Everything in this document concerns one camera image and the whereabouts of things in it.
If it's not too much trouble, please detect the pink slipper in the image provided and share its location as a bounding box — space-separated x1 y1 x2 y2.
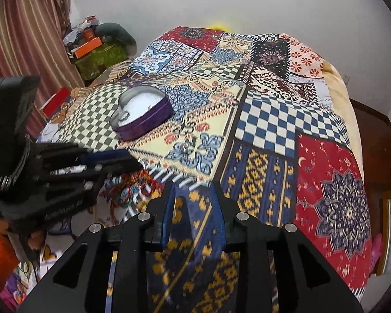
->
369 233 384 262

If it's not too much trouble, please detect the purple heart-shaped jewelry box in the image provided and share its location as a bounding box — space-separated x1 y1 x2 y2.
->
110 85 174 142

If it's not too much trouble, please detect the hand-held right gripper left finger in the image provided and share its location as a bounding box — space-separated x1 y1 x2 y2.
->
18 180 178 313

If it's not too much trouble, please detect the patchwork printed blanket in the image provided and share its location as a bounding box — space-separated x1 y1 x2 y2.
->
18 26 374 313

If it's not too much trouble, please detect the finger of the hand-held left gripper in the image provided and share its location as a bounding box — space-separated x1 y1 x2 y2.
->
33 143 130 171
0 156 144 224

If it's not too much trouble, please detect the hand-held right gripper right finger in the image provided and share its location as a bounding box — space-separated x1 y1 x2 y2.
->
210 181 364 313

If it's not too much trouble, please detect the pile of colourful bangles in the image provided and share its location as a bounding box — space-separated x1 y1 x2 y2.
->
107 169 165 210

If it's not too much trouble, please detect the beige mattress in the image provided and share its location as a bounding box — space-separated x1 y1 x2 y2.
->
321 60 366 183

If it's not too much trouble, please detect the pile of white clutter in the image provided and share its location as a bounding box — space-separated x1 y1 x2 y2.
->
63 16 100 45

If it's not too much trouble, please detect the orange box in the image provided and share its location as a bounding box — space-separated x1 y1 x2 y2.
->
70 37 103 60

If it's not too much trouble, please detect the striped red curtain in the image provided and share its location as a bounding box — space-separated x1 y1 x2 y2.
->
0 0 87 139

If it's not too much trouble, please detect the red flat box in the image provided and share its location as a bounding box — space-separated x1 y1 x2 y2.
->
39 87 73 118

